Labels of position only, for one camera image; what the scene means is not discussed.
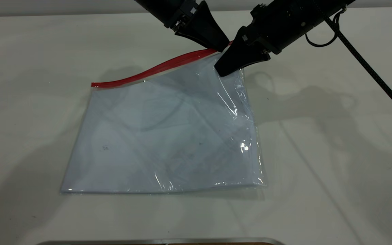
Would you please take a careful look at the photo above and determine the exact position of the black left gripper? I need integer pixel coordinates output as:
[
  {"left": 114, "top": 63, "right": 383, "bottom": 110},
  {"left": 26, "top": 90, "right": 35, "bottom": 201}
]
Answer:
[{"left": 135, "top": 0, "right": 231, "bottom": 52}]

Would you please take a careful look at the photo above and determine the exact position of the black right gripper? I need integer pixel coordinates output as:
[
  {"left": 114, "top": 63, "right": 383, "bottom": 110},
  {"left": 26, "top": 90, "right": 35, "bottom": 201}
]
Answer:
[{"left": 214, "top": 0, "right": 356, "bottom": 77}]

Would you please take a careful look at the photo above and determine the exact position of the clear plastic bag red zipper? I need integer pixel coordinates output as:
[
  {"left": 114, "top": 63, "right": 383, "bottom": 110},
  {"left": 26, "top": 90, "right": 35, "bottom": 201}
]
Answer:
[{"left": 60, "top": 41, "right": 268, "bottom": 195}]

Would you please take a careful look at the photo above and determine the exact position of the grey metal bar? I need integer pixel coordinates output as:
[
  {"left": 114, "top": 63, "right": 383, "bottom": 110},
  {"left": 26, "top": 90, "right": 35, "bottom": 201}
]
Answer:
[{"left": 36, "top": 238, "right": 287, "bottom": 245}]

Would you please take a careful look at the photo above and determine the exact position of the thin black cable loop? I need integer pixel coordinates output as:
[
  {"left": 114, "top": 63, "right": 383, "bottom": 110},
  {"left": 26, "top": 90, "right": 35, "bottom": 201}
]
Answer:
[{"left": 305, "top": 7, "right": 348, "bottom": 48}]

